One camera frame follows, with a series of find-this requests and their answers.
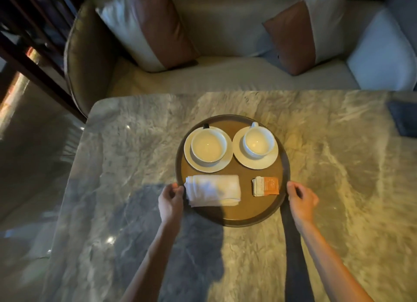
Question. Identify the person's left hand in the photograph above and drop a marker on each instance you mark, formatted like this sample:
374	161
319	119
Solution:
170	204

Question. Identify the white cup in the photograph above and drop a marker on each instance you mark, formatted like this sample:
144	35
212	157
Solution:
208	145
259	141

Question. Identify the person's left forearm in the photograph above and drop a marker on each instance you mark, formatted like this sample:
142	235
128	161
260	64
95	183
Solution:
150	266

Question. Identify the person's right forearm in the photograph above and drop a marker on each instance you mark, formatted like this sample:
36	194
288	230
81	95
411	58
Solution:
332	266

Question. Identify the white saucer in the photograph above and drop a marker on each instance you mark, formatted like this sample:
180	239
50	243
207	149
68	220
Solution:
195	163
260	163

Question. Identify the round brown tray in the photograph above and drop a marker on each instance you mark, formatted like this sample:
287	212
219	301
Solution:
232	214

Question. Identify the stack of orange tea sachets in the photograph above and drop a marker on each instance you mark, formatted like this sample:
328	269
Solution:
267	186

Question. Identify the person's right thumb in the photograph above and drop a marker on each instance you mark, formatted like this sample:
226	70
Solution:
291	189

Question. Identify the dark wooden frame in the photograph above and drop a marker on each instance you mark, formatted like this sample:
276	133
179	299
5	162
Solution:
29	44

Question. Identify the folded white towel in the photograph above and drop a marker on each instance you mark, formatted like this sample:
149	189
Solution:
213	190

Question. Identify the person's right hand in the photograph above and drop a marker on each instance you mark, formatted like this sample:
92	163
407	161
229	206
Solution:
301	202

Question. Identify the beige sofa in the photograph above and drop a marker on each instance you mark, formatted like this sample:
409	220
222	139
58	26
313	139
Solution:
228	35

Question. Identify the brown and white cushion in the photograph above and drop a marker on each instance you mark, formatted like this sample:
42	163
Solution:
306	35
146	28

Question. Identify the dark blue folder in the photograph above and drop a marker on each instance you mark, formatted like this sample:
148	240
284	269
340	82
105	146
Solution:
404	118

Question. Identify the person's left thumb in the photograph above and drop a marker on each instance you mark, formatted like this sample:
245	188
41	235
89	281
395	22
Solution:
180	192

